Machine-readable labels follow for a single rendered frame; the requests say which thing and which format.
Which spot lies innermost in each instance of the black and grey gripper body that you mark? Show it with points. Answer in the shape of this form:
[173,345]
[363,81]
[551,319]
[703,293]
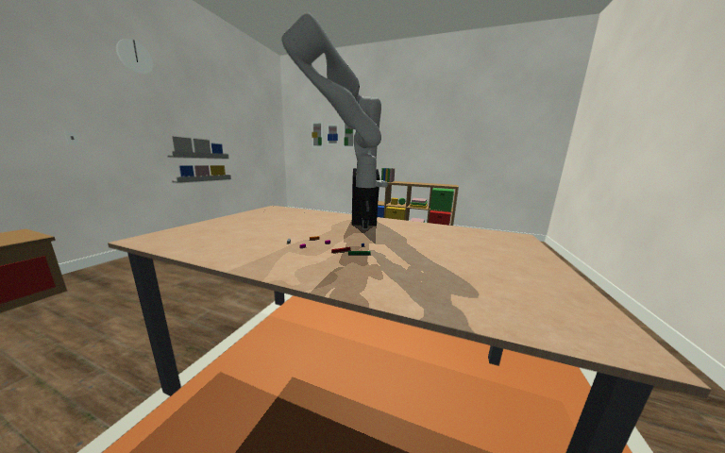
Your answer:
[365,194]

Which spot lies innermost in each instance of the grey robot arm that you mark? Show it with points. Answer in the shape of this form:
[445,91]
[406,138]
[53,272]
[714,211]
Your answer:
[305,41]

